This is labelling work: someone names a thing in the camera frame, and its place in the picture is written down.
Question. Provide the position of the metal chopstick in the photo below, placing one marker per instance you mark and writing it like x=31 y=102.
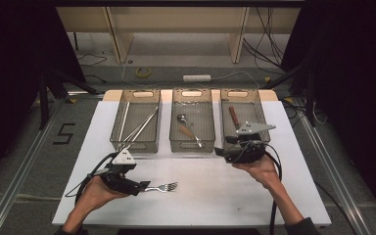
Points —
x=137 y=130

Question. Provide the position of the metal floor rail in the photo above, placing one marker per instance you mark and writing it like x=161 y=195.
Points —
x=16 y=182
x=333 y=169

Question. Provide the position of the person's right hand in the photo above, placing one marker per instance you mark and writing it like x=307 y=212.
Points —
x=261 y=171

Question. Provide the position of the white chopstick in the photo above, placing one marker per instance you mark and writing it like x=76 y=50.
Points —
x=145 y=124
x=124 y=120

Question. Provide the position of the yellow tape roll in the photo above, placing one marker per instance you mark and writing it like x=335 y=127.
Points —
x=137 y=72

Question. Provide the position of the light wooden shelf unit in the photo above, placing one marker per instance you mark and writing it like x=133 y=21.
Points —
x=117 y=39

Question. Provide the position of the black curtain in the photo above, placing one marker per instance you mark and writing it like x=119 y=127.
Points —
x=355 y=81
x=9 y=65

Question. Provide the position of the black overhead frame bar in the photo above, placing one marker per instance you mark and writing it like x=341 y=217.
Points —
x=176 y=3

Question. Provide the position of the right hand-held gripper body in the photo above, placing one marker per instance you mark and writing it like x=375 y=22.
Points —
x=244 y=153

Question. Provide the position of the person's left hand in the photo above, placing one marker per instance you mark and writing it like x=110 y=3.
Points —
x=94 y=197

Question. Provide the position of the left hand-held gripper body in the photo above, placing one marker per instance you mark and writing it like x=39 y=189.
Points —
x=124 y=186

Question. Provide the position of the white power strip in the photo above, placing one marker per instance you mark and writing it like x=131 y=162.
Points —
x=197 y=78

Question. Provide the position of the grey translucent plastic bin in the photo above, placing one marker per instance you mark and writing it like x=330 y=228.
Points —
x=205 y=111
x=137 y=111
x=251 y=111

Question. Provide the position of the metal spoon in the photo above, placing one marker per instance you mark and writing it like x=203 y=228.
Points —
x=182 y=118

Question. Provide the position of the white table cover sheet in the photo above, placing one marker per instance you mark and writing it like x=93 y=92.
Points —
x=293 y=147

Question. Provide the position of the black metal stand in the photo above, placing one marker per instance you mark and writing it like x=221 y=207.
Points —
x=310 y=104
x=43 y=104

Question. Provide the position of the metal fork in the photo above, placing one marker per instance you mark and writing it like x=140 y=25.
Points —
x=168 y=187

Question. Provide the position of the wooden spoon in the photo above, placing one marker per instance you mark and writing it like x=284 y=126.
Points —
x=186 y=131

